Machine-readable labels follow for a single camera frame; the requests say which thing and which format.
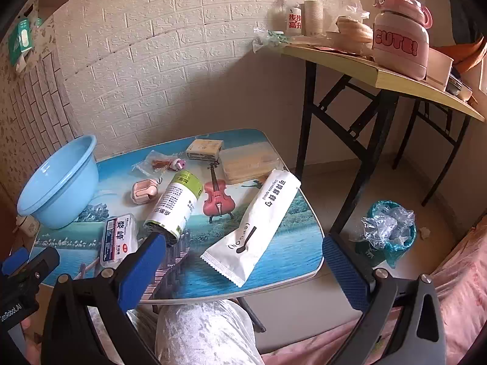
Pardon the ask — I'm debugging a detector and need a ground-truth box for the green white bag roll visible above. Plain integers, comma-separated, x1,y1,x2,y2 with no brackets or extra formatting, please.
144,170,203,247

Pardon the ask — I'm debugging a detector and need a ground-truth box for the light blue plastic basin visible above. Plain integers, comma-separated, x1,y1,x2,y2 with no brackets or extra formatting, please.
16,135,99,229

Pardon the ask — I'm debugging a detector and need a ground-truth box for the pink small case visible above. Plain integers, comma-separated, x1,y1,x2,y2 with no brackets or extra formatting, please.
130,179,159,204

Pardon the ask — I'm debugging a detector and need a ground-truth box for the white long spoon packet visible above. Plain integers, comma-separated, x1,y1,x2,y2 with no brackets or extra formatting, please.
201,169,301,287

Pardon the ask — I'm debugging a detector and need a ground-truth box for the clear snack bag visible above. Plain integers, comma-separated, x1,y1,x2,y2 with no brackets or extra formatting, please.
132,150,178,180

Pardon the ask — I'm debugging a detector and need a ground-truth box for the beige tissue pack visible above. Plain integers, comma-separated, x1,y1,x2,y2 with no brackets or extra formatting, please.
186,138,224,162

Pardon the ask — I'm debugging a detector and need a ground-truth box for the clear box of toothpicks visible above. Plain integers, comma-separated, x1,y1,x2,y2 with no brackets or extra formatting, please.
219,142,284,184

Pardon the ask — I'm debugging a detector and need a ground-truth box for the pink purple toy figure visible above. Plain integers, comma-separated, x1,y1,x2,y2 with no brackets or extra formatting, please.
169,157,186,172

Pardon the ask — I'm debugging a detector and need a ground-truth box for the green bag trash bin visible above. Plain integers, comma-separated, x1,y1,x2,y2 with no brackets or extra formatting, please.
348,200,417,269

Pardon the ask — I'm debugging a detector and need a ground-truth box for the yellow-edged folding table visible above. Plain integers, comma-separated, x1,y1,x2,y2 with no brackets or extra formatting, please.
282,45,485,234

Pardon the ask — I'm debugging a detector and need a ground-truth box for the cardboard box on table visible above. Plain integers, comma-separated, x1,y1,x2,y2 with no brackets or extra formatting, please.
425,48,453,92

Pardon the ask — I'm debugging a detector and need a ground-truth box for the bread in plastic bag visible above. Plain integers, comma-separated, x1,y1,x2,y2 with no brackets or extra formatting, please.
326,0,373,56

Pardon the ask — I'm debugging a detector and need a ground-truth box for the pink CUTE water bottle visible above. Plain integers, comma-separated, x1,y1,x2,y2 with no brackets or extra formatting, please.
372,0,433,81

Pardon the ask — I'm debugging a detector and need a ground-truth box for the green white plastic bag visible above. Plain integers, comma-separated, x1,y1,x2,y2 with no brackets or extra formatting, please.
252,27,290,53

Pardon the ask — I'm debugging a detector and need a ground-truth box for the stack of paper cups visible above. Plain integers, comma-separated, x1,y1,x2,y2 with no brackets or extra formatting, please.
304,0,324,36

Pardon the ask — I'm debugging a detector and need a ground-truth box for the white bottle red label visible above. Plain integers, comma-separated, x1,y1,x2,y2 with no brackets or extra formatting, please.
285,0,302,36

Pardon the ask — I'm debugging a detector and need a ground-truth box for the green wall tissue box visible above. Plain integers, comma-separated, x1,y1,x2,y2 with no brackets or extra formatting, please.
8,18,33,66

